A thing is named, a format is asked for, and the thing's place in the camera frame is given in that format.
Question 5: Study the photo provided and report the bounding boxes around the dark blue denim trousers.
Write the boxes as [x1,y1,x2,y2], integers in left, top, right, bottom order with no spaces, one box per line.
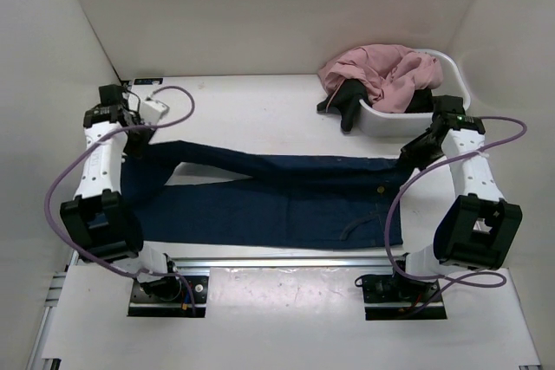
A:
[121,141,413,250]

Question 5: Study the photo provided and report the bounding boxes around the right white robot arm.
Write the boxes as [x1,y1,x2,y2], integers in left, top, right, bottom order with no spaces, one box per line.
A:
[389,95,523,301]

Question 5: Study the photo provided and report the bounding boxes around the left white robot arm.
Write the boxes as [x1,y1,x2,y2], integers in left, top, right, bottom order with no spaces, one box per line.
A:
[60,84,182,301]

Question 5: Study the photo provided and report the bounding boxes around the small blue label sticker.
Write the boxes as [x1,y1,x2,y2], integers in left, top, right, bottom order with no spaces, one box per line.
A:
[133,78,163,86]

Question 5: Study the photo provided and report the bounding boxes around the white plastic basket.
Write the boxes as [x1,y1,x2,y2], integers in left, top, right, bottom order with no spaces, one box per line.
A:
[356,49,471,139]

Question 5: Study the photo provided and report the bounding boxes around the pink garment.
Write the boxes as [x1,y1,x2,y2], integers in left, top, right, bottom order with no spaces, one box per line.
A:
[317,44,443,114]

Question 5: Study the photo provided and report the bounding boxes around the black garment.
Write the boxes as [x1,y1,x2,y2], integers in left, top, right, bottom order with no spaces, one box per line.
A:
[316,79,460,132]

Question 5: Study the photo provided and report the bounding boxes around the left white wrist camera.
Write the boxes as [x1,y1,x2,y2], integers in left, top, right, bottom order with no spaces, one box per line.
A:
[139,98,170,126]

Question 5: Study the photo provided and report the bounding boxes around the aluminium rail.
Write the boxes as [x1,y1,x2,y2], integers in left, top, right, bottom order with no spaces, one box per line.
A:
[73,256,404,269]

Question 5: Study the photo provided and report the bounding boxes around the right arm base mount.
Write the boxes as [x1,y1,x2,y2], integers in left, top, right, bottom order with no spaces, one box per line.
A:
[355,273,447,321]

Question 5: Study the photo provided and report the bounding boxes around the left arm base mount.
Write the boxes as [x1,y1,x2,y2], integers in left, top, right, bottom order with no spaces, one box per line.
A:
[127,268,210,318]

